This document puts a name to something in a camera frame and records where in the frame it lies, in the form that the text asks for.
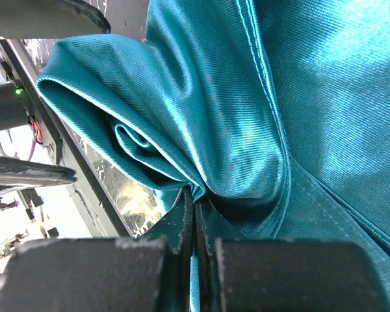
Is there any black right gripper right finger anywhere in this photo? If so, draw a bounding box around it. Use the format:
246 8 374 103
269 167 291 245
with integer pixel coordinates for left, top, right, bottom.
194 201 390 311

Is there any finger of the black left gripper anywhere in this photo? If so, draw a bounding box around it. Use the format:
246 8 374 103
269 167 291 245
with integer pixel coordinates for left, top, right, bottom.
0 0 111 39
0 156 77 196

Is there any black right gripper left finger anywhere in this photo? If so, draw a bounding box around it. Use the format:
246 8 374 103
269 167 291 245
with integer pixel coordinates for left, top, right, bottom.
0 188 193 311

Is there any teal cloth napkin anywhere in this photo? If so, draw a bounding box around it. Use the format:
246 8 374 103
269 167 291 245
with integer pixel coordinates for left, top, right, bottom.
34 0 390 312

